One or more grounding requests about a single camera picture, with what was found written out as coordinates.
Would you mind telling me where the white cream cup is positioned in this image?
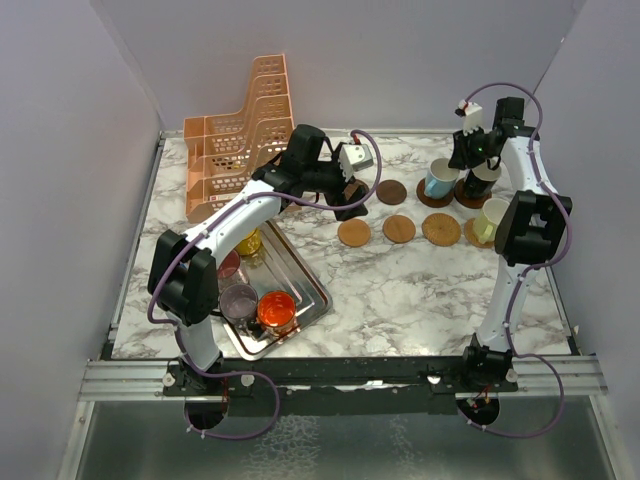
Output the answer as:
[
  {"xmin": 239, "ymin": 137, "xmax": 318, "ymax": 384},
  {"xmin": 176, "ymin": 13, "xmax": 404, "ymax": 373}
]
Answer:
[{"xmin": 472, "ymin": 198, "xmax": 509, "ymax": 244}]

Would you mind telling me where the silver metal tray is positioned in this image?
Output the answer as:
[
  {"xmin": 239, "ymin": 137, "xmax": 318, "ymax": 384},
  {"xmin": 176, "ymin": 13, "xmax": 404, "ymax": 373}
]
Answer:
[{"xmin": 218, "ymin": 221, "xmax": 332, "ymax": 361}]

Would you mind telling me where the white blue mug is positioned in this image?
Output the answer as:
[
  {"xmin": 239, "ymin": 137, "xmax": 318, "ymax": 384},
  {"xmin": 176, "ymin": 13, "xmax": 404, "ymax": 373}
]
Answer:
[{"xmin": 424, "ymin": 158, "xmax": 460, "ymax": 200}]

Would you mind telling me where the dark brown wooden coaster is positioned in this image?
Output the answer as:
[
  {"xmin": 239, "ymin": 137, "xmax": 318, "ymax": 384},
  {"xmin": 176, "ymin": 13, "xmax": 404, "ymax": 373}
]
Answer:
[{"xmin": 376, "ymin": 179, "xmax": 407, "ymax": 206}]

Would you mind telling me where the pink maroon mug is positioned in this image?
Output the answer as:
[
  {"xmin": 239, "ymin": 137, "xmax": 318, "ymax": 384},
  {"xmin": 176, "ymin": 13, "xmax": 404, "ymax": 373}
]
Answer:
[{"xmin": 217, "ymin": 250, "xmax": 244, "ymax": 289}]

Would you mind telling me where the light beech wooden coaster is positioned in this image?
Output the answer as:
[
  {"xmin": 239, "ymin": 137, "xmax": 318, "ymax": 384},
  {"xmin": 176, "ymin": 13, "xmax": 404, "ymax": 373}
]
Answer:
[{"xmin": 337, "ymin": 218, "xmax": 371, "ymax": 248}]

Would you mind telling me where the light brown wooden coaster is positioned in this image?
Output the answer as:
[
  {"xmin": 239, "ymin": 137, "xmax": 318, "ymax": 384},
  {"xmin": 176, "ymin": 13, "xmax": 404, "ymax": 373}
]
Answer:
[{"xmin": 383, "ymin": 215, "xmax": 416, "ymax": 244}]

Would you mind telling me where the dark walnut coaster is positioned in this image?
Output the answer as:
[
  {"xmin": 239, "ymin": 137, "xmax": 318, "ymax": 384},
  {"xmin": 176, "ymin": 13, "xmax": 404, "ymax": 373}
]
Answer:
[{"xmin": 354, "ymin": 180, "xmax": 370, "ymax": 194}]

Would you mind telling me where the brown ringed wooden saucer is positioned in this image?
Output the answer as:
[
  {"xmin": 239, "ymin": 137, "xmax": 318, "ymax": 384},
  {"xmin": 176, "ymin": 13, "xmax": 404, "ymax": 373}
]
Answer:
[{"xmin": 416, "ymin": 179, "xmax": 454, "ymax": 208}]

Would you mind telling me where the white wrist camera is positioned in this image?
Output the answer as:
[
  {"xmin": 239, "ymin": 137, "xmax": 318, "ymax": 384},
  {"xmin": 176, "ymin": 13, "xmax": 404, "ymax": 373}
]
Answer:
[
  {"xmin": 455, "ymin": 100, "xmax": 483, "ymax": 135},
  {"xmin": 338, "ymin": 143, "xmax": 374, "ymax": 180}
]

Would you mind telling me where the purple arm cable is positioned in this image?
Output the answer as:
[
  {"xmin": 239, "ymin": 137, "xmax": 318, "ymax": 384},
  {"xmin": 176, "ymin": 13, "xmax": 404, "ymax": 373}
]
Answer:
[
  {"xmin": 453, "ymin": 80, "xmax": 574, "ymax": 439},
  {"xmin": 147, "ymin": 128, "xmax": 383, "ymax": 441}
]

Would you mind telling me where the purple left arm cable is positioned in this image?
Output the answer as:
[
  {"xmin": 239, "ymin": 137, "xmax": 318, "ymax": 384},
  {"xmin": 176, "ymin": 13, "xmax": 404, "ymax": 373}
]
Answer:
[{"xmin": 147, "ymin": 128, "xmax": 383, "ymax": 441}]

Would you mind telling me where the yellow black mug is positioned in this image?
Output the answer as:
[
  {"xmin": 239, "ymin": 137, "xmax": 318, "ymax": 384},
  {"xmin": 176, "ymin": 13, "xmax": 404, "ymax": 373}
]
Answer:
[{"xmin": 235, "ymin": 228, "xmax": 262, "ymax": 256}]

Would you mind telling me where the peach plastic file organizer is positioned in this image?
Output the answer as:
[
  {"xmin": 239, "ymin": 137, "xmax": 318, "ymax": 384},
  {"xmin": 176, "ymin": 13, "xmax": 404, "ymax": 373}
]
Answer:
[{"xmin": 183, "ymin": 53, "xmax": 294, "ymax": 224}]

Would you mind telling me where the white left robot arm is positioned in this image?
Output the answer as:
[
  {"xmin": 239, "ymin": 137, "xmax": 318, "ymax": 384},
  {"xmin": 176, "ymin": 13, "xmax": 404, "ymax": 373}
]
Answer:
[{"xmin": 147, "ymin": 124, "xmax": 380, "ymax": 395}]

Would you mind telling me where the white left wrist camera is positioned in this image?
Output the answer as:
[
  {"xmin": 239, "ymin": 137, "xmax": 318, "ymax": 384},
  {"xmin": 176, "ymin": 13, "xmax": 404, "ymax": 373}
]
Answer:
[{"xmin": 338, "ymin": 143, "xmax": 374, "ymax": 180}]

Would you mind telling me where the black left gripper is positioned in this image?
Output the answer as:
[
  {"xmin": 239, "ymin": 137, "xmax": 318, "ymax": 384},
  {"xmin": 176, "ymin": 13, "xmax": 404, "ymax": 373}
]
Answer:
[{"xmin": 303, "ymin": 152, "xmax": 368, "ymax": 220}]

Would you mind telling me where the orange metallic cup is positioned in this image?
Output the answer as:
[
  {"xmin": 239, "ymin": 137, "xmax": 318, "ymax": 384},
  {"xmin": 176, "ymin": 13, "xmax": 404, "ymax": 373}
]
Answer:
[{"xmin": 257, "ymin": 291, "xmax": 297, "ymax": 337}]

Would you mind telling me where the purple glass cup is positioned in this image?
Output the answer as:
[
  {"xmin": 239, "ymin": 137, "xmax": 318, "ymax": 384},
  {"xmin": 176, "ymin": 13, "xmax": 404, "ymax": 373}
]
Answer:
[{"xmin": 219, "ymin": 284, "xmax": 259, "ymax": 326}]

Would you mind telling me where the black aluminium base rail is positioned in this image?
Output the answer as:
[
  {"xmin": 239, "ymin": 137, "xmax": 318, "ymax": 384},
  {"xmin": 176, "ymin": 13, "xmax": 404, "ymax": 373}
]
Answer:
[{"xmin": 79, "ymin": 356, "xmax": 607, "ymax": 417}]

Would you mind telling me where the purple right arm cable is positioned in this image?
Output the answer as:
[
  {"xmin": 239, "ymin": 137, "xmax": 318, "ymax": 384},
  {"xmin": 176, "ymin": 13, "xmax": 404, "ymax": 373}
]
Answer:
[{"xmin": 453, "ymin": 80, "xmax": 574, "ymax": 439}]

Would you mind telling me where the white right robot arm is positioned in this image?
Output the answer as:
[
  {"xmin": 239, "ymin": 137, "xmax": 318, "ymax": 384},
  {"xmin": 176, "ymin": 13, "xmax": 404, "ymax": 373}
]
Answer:
[{"xmin": 449, "ymin": 97, "xmax": 573, "ymax": 391}]

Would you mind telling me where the woven rattan coaster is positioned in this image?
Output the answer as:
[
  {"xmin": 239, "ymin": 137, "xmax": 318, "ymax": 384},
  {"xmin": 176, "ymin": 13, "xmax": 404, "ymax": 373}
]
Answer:
[
  {"xmin": 464, "ymin": 219, "xmax": 495, "ymax": 249},
  {"xmin": 421, "ymin": 213, "xmax": 461, "ymax": 247}
]

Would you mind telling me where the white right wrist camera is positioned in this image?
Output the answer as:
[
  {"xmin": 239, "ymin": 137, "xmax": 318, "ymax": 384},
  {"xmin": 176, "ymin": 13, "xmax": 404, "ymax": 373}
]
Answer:
[{"xmin": 455, "ymin": 100, "xmax": 483, "ymax": 135}]

